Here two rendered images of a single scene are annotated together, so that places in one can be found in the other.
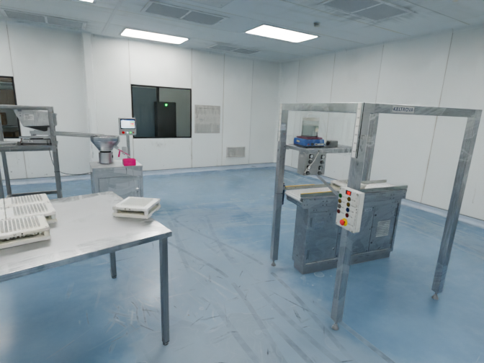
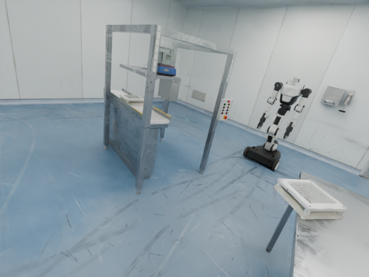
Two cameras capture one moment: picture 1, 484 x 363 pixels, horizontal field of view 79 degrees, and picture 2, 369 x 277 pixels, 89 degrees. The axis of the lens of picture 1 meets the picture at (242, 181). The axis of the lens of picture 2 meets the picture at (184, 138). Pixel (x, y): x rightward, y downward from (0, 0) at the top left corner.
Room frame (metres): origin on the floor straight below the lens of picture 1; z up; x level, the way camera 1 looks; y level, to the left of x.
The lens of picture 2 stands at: (2.99, 1.33, 1.42)
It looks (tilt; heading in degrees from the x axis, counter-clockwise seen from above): 22 degrees down; 250
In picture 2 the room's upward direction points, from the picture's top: 11 degrees clockwise
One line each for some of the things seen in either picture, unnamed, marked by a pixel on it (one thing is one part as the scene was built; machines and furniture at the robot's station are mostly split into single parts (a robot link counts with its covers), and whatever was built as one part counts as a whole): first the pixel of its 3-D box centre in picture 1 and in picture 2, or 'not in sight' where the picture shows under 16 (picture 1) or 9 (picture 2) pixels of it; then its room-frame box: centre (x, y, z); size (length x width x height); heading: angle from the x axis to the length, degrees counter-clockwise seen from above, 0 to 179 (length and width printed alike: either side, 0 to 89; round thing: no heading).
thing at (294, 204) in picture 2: (137, 209); (306, 200); (1.99, 0.73, 0.83); 0.24 x 0.24 x 0.02; 85
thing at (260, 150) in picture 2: not in sight; (267, 150); (0.45, -1.19, 0.19); 0.64 x 0.52 x 0.33; 31
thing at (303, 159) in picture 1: (311, 163); (168, 88); (2.57, -0.61, 1.13); 0.22 x 0.11 x 0.20; 113
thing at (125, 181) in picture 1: (117, 189); not in sight; (4.08, 1.78, 0.38); 0.63 x 0.57 x 0.76; 121
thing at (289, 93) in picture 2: not in sight; (290, 94); (0.43, -1.20, 1.23); 0.34 x 0.30 x 0.36; 121
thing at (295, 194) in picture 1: (348, 191); (131, 104); (2.91, -1.09, 0.79); 1.35 x 0.25 x 0.05; 113
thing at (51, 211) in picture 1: (30, 211); not in sight; (1.76, 1.32, 0.88); 0.25 x 0.24 x 0.02; 40
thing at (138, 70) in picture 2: (321, 148); (148, 72); (2.78, -0.74, 1.24); 0.62 x 0.38 x 0.04; 113
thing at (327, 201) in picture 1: (348, 194); (130, 106); (2.91, -1.09, 0.76); 1.30 x 0.29 x 0.10; 113
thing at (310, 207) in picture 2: (137, 203); (309, 193); (1.99, 0.73, 0.88); 0.25 x 0.24 x 0.02; 175
